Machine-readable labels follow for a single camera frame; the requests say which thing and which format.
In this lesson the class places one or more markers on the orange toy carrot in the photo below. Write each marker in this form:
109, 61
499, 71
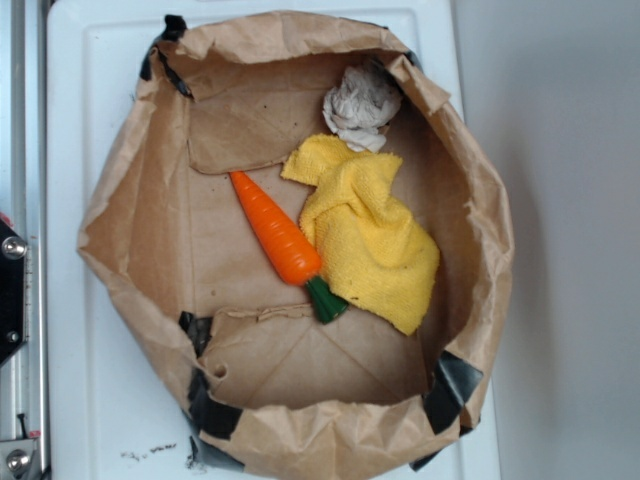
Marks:
291, 254

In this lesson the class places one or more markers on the yellow microfiber cloth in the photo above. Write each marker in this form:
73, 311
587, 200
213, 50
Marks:
375, 254

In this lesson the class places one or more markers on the crumpled white paper ball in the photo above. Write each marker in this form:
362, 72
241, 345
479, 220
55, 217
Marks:
366, 100

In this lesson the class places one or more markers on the brown paper bag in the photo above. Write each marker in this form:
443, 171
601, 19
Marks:
268, 389

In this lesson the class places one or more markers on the white plastic tray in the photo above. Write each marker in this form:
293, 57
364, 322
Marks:
111, 417

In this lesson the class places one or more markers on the black bracket with bolts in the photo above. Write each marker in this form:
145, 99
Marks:
12, 289

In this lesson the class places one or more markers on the metal frame rail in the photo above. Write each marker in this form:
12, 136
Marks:
25, 433

